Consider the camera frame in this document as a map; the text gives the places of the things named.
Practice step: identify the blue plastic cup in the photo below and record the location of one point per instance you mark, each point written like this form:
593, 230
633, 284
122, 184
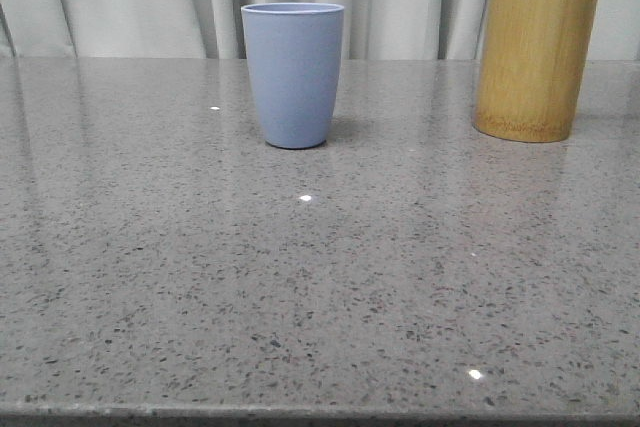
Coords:
293, 51

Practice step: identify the bamboo cylinder holder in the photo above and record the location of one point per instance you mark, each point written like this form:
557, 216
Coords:
532, 64

